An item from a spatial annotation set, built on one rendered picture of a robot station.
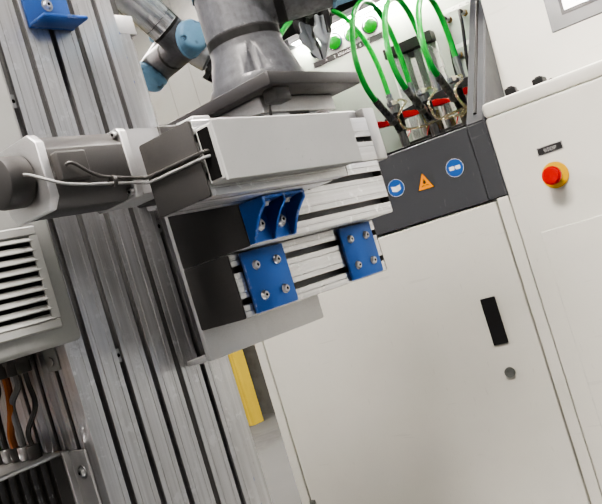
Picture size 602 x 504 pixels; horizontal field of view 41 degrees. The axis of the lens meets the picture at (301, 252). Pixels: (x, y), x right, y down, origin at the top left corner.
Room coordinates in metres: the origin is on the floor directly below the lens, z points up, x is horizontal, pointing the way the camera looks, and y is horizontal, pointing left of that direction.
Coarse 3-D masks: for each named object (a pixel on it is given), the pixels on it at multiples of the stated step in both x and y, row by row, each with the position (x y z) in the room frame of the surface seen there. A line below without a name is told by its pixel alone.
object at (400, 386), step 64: (384, 256) 1.75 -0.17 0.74; (448, 256) 1.68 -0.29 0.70; (512, 256) 1.62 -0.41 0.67; (320, 320) 1.85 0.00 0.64; (384, 320) 1.77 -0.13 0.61; (448, 320) 1.70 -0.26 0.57; (512, 320) 1.64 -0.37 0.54; (320, 384) 1.88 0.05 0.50; (384, 384) 1.80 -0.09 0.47; (448, 384) 1.72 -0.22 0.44; (512, 384) 1.66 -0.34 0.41; (320, 448) 1.90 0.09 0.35; (384, 448) 1.82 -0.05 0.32; (448, 448) 1.75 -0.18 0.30; (512, 448) 1.68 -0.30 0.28
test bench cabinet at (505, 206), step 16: (512, 208) 1.61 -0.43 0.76; (416, 224) 1.73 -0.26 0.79; (512, 224) 1.61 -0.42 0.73; (512, 240) 1.61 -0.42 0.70; (528, 272) 1.61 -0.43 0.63; (528, 288) 1.61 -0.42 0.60; (544, 320) 1.61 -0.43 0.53; (544, 336) 1.61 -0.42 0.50; (544, 352) 1.62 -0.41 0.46; (560, 368) 1.61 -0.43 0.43; (272, 384) 1.94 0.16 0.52; (560, 384) 1.61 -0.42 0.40; (272, 400) 1.95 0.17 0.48; (560, 400) 1.62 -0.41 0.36; (576, 416) 1.61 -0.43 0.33; (288, 432) 1.94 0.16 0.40; (576, 432) 1.61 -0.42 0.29; (288, 448) 1.95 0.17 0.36; (576, 448) 1.61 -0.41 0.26; (592, 464) 1.61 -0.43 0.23; (304, 480) 1.94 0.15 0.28; (592, 480) 1.61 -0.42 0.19; (304, 496) 1.94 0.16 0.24; (592, 496) 1.61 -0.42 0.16
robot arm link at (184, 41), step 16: (128, 0) 1.66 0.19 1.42; (144, 0) 1.67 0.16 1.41; (144, 16) 1.68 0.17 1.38; (160, 16) 1.69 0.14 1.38; (176, 16) 1.72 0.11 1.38; (144, 32) 1.73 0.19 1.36; (160, 32) 1.71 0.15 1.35; (176, 32) 1.70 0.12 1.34; (192, 32) 1.71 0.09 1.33; (160, 48) 1.77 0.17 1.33; (176, 48) 1.72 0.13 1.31; (192, 48) 1.71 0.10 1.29; (176, 64) 1.77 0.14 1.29
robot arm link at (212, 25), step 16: (192, 0) 1.21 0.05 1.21; (208, 0) 1.18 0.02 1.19; (224, 0) 1.17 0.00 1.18; (240, 0) 1.17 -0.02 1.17; (256, 0) 1.18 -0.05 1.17; (272, 0) 1.18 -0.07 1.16; (208, 16) 1.19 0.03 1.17; (224, 16) 1.17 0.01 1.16; (240, 16) 1.17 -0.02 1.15; (256, 16) 1.18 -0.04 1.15; (272, 16) 1.20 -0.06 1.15; (208, 32) 1.20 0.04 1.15
